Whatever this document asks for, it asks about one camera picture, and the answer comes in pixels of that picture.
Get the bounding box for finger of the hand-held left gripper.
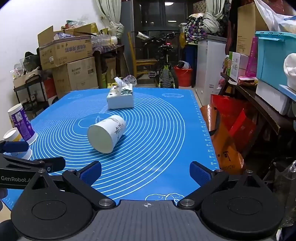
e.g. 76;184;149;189
0;140;29;153
0;154;66;172

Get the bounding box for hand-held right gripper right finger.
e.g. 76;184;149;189
177;161;272;210

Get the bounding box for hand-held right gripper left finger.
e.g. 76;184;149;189
22;161;116;210

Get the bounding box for small yellow white paper cup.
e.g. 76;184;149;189
3;127;33;160

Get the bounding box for purple printed paper cup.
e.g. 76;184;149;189
8;103;38;143

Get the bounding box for orange shopping bag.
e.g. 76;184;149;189
200;104;245;172

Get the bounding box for blue silicone mat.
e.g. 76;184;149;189
2;88;220;209

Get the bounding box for red paper bag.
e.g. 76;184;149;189
210;94;258;151

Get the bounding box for black metal rack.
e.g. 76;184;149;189
13;75;57;113

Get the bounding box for white tissue pack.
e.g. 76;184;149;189
107;77;134;109

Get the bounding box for dark wooden shelf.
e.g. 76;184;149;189
220;72;296;149

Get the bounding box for large closed cardboard box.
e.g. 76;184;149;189
52;57;99;99

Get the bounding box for red plastic bucket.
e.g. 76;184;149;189
174;65;193;88

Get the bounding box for white storage box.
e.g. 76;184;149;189
255;80;292;115

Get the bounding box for white chest freezer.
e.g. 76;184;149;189
195;35;228;106

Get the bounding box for open cardboard box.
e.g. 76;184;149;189
38;25;93;70

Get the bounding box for black green bicycle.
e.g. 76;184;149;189
134;31;179;89

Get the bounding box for green white carton box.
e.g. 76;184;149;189
228;51;249;83

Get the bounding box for yellow wooden chair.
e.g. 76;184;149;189
128;32;158;80

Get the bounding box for dark wooden side table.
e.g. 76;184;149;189
92;44;125;89

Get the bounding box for pink box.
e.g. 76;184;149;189
245;37;259;77

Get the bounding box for teal plastic storage box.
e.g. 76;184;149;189
255;31;296;91

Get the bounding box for white cloth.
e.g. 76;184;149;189
283;53;296;91

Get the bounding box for floral cloth bundle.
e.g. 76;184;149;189
184;16;209;45

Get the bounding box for tall cardboard box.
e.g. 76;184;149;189
236;2;270;56

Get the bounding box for white curtain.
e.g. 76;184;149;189
95;0;126;39

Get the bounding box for white plastic bag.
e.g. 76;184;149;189
254;0;296;33

